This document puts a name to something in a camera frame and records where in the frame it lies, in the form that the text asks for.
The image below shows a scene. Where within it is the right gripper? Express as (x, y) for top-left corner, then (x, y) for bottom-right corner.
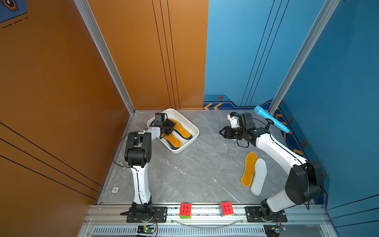
(219, 126), (246, 139)

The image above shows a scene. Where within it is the yellow insole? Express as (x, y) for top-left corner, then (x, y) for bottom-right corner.
(171, 119), (187, 131)
(161, 133), (182, 149)
(241, 152), (258, 187)

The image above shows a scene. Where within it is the white plastic storage box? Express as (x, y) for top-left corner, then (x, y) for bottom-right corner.
(159, 108), (199, 154)

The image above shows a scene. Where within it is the white insole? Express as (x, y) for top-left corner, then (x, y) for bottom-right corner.
(250, 158), (267, 196)

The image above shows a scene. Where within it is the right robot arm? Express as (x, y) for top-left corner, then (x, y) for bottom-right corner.
(220, 110), (325, 222)

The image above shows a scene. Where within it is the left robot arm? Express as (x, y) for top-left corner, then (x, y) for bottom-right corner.
(124, 113), (175, 223)

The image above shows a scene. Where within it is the blue toy microphone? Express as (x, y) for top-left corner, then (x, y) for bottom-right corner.
(254, 106), (290, 133)

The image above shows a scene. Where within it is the black microphone stand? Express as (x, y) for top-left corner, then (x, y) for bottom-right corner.
(264, 118), (274, 134)

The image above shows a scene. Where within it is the right rubik cube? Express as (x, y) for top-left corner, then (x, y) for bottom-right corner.
(219, 201), (234, 216)

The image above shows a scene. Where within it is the rubik cube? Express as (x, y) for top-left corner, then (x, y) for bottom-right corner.
(219, 201), (234, 216)
(179, 203), (192, 219)

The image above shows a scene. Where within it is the left rubik cube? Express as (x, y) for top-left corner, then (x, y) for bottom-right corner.
(179, 203), (192, 219)

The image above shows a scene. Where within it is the left green circuit board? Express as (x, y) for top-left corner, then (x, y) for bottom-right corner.
(136, 226), (156, 236)

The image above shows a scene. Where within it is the green circuit board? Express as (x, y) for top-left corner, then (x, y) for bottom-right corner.
(264, 226), (287, 237)
(136, 226), (156, 236)

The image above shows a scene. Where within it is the right green circuit board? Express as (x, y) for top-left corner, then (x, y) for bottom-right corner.
(264, 226), (287, 237)

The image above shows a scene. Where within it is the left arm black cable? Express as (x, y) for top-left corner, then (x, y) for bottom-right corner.
(112, 125), (149, 169)

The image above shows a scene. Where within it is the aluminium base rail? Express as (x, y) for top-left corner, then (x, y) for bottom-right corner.
(78, 203), (338, 237)

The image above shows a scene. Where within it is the left aluminium corner post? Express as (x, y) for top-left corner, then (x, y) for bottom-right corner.
(74, 0), (135, 116)

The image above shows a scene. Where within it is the aluminium corner post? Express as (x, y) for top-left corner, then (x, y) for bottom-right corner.
(74, 0), (135, 116)
(268, 0), (340, 115)

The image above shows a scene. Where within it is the right aluminium corner post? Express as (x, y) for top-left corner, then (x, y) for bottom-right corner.
(268, 0), (340, 115)

